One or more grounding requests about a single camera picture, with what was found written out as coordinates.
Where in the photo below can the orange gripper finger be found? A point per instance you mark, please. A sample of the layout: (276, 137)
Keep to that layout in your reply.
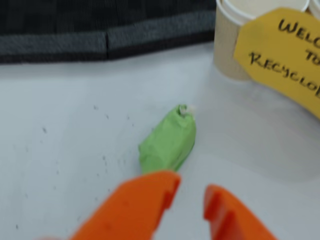
(135, 212)
(230, 220)

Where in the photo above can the black foam border strip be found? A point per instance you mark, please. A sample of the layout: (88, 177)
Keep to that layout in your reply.
(75, 45)

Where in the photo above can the yellow handwritten welcome sign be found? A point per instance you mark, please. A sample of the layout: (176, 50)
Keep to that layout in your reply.
(282, 55)

